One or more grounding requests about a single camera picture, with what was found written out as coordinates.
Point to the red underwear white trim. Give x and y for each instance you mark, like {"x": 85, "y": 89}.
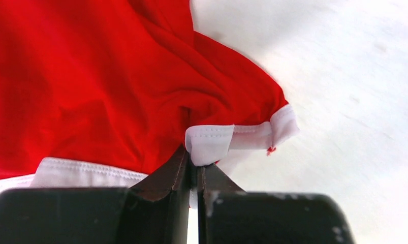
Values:
{"x": 102, "y": 93}

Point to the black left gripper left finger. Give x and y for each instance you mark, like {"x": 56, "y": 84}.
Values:
{"x": 155, "y": 210}

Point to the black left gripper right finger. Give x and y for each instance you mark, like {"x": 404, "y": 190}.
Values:
{"x": 229, "y": 214}

